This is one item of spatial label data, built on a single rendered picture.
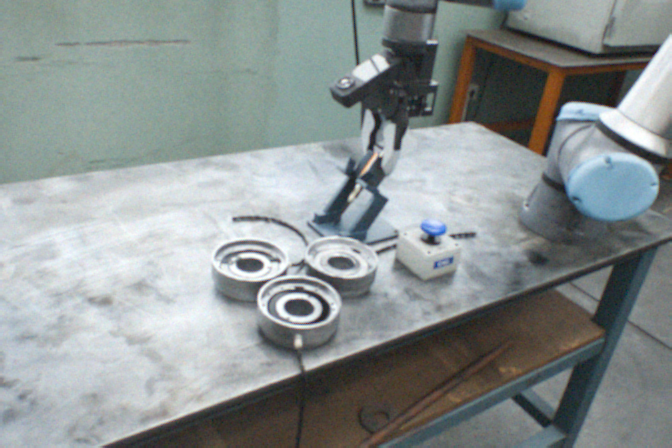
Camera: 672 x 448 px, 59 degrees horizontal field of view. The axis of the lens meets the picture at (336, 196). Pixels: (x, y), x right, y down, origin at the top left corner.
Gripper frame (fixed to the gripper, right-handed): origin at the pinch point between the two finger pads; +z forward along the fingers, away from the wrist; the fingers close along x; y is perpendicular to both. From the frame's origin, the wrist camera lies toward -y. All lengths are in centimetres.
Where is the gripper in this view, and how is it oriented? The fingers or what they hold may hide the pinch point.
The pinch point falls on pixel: (375, 163)
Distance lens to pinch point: 96.2
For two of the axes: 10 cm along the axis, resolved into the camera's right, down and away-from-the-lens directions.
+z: -1.1, 8.9, 4.5
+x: -5.6, -4.3, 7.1
